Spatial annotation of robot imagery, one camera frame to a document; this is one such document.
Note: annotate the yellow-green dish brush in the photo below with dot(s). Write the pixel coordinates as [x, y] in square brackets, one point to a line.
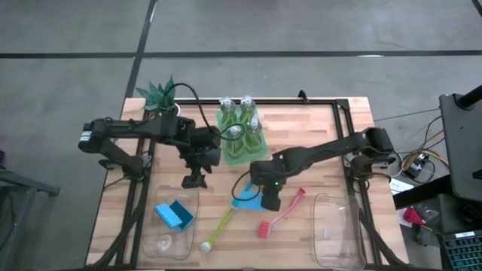
[220, 229]

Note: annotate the small black clamp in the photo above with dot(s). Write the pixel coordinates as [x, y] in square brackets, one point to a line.
[302, 96]

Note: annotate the red object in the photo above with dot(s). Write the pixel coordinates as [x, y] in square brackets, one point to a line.
[411, 215]

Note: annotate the translucent green mat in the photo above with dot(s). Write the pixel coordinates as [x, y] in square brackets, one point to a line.
[261, 156]

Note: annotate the pink toothbrush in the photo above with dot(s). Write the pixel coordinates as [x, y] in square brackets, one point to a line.
[280, 214]

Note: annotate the black pole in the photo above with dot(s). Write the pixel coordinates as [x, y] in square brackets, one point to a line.
[470, 98]

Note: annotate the small black power box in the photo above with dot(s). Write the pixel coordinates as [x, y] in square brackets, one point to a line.
[416, 166]

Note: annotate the white paper sheet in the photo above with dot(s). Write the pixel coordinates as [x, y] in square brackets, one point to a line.
[401, 186]

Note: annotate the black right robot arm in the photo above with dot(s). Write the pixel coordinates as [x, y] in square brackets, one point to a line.
[320, 150]

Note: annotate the backlit keyboard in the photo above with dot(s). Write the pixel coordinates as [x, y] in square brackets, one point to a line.
[465, 252]

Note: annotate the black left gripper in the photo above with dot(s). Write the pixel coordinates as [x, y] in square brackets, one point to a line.
[205, 158]

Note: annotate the black aluminium table frame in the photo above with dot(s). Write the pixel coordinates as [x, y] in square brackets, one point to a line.
[263, 101]

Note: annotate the snake plant in white pot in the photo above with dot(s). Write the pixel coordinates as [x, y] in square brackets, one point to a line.
[158, 96]

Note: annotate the clear plastic bin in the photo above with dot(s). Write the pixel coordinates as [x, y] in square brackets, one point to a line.
[165, 244]
[335, 226]

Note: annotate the blue rectangular sponge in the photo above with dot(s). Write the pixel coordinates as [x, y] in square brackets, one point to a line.
[243, 203]
[166, 215]
[183, 216]

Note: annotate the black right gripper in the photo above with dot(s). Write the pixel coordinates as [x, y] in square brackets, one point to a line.
[269, 192]

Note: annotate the dark grey panel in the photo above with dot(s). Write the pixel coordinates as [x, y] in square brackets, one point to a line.
[463, 150]

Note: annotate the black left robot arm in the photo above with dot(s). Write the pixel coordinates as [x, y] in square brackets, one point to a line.
[132, 128]

